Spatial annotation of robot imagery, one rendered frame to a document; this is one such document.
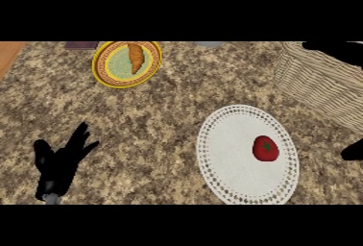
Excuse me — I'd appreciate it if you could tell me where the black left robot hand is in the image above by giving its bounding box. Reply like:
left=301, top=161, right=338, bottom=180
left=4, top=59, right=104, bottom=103
left=32, top=121, right=100, bottom=204

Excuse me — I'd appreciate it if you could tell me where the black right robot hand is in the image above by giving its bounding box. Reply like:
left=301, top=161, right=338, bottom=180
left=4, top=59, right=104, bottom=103
left=339, top=137, right=363, bottom=161

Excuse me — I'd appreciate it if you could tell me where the red tomato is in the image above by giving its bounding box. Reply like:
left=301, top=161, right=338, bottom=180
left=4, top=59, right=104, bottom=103
left=250, top=135, right=280, bottom=162

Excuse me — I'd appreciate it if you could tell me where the striped wicker basket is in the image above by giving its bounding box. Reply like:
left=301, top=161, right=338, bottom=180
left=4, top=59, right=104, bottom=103
left=273, top=41, right=363, bottom=135

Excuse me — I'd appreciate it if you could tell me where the white round lace placemat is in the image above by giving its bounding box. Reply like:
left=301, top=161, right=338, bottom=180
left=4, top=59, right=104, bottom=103
left=196, top=104, right=301, bottom=206

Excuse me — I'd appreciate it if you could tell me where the yellow rimmed patterned plate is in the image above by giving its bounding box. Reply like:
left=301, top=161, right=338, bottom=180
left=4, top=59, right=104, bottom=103
left=90, top=41, right=163, bottom=89

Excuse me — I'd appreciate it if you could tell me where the brown wooden surface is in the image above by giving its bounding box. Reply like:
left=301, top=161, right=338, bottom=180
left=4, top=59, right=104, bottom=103
left=0, top=41, right=26, bottom=81

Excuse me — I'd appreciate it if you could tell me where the orange carrot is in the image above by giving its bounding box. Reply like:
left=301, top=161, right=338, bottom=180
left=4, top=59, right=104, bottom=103
left=127, top=42, right=144, bottom=76

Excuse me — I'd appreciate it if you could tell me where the dark purple flat object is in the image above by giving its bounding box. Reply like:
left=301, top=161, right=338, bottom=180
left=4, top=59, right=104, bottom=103
left=63, top=41, right=100, bottom=50

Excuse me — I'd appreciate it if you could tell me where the grey rounded object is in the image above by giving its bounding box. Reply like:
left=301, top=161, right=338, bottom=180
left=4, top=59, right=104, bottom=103
left=193, top=41, right=227, bottom=48

